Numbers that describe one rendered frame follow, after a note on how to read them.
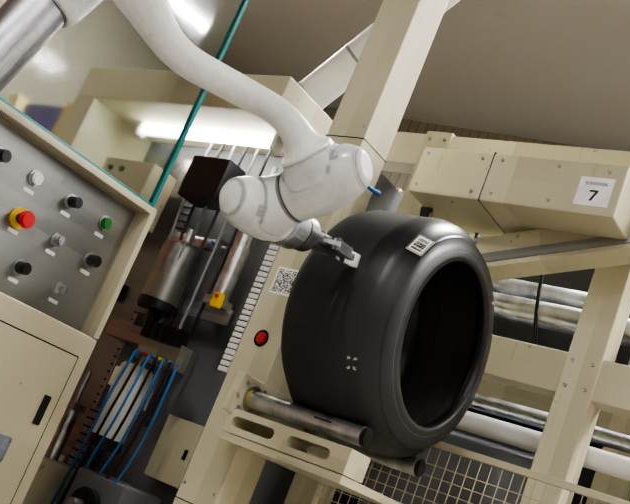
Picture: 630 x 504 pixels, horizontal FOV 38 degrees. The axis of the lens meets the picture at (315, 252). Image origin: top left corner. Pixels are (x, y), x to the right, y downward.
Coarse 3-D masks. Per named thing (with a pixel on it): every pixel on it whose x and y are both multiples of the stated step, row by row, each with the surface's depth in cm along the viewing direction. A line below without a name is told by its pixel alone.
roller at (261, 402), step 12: (252, 396) 220; (264, 396) 218; (252, 408) 220; (264, 408) 217; (276, 408) 215; (288, 408) 213; (300, 408) 212; (288, 420) 213; (300, 420) 210; (312, 420) 208; (324, 420) 206; (336, 420) 205; (324, 432) 206; (336, 432) 204; (348, 432) 202; (360, 432) 200; (372, 432) 202; (360, 444) 200
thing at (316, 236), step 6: (312, 222) 185; (312, 228) 185; (318, 228) 186; (312, 234) 185; (318, 234) 186; (324, 234) 188; (306, 240) 184; (312, 240) 185; (318, 240) 187; (300, 246) 185; (306, 246) 186; (312, 246) 186; (324, 246) 190
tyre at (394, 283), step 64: (320, 256) 211; (384, 256) 203; (448, 256) 212; (320, 320) 204; (384, 320) 198; (448, 320) 248; (320, 384) 206; (384, 384) 200; (448, 384) 243; (384, 448) 210
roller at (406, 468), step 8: (312, 432) 240; (336, 440) 235; (352, 448) 232; (360, 448) 231; (368, 456) 229; (376, 456) 228; (384, 456) 227; (384, 464) 227; (392, 464) 225; (400, 464) 224; (408, 464) 222; (416, 464) 221; (424, 464) 223; (408, 472) 223; (416, 472) 221
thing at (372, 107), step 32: (384, 0) 265; (416, 0) 258; (448, 0) 269; (384, 32) 260; (416, 32) 259; (384, 64) 254; (416, 64) 261; (352, 96) 255; (384, 96) 251; (352, 128) 250; (384, 128) 253; (384, 160) 256; (320, 224) 242; (288, 256) 243; (256, 320) 239; (256, 352) 235; (224, 384) 236; (224, 416) 231; (224, 448) 227; (192, 480) 228; (224, 480) 223; (256, 480) 233
